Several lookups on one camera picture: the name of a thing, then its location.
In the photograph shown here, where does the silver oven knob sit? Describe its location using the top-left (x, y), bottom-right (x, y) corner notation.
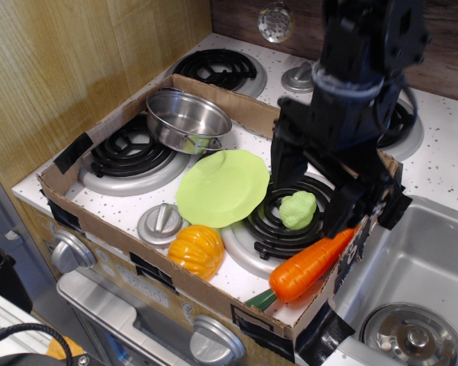
top-left (189, 314), bottom-right (246, 365)
top-left (51, 230), bottom-right (97, 274)

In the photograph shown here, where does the stove burner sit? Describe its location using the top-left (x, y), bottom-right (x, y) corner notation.
top-left (79, 112), bottom-right (190, 197)
top-left (221, 173), bottom-right (334, 279)
top-left (377, 98), bottom-right (424, 162)
top-left (166, 49), bottom-right (267, 98)

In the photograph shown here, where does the orange toy carrot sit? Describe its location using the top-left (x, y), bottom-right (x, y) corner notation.
top-left (245, 226), bottom-right (360, 310)

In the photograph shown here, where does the orange toy pumpkin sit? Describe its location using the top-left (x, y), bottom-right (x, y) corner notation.
top-left (167, 225), bottom-right (225, 281)

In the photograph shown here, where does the black cable bottom left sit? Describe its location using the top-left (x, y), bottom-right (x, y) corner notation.
top-left (0, 323), bottom-right (74, 366)

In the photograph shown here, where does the hanging silver strainer ladle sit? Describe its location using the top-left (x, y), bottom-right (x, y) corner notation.
top-left (257, 1), bottom-right (295, 43)

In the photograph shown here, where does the steel sink basin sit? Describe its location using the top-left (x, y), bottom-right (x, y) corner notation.
top-left (327, 197), bottom-right (458, 365)

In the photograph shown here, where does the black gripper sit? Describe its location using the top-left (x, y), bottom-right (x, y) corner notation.
top-left (270, 77), bottom-right (401, 238)

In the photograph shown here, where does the silver knob on stovetop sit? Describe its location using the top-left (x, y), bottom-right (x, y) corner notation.
top-left (137, 203), bottom-right (189, 249)
top-left (281, 63), bottom-right (314, 94)

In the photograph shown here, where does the front left stove burner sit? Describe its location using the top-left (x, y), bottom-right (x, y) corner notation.
top-left (79, 112), bottom-right (190, 197)

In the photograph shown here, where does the front right stove burner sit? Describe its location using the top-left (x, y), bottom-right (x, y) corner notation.
top-left (221, 173), bottom-right (334, 279)

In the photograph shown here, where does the silver knob on stovetop back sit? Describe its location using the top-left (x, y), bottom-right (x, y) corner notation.
top-left (281, 63), bottom-right (314, 94)

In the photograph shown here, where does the small steel pot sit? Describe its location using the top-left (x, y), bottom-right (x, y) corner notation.
top-left (146, 88), bottom-right (232, 156)

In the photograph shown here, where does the silver knob on stovetop front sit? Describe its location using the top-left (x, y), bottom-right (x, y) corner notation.
top-left (137, 203), bottom-right (189, 249)

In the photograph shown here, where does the right silver oven knob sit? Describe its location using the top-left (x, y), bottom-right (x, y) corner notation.
top-left (189, 314), bottom-right (246, 365)

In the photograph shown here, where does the green toy lettuce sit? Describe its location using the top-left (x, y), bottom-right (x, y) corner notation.
top-left (279, 191), bottom-right (318, 230)

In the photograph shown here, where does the left silver oven knob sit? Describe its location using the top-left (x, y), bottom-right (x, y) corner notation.
top-left (51, 230), bottom-right (97, 274)

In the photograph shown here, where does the orange object bottom left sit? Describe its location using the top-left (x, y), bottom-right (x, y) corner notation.
top-left (46, 337), bottom-right (84, 360)

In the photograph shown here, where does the steel pot lid in sink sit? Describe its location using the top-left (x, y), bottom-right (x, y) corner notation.
top-left (360, 303), bottom-right (458, 365)

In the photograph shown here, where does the back left stove burner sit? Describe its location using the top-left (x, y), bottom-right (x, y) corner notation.
top-left (166, 49), bottom-right (267, 98)

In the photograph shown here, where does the silver oven door handle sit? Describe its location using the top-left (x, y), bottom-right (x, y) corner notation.
top-left (56, 271), bottom-right (194, 365)

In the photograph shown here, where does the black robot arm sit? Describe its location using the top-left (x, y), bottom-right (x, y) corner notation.
top-left (271, 1), bottom-right (431, 238)

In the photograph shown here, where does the light green plastic plate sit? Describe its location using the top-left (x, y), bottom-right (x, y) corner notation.
top-left (176, 149), bottom-right (269, 228)

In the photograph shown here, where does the back right stove burner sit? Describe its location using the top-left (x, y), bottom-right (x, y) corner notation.
top-left (377, 98), bottom-right (424, 162)

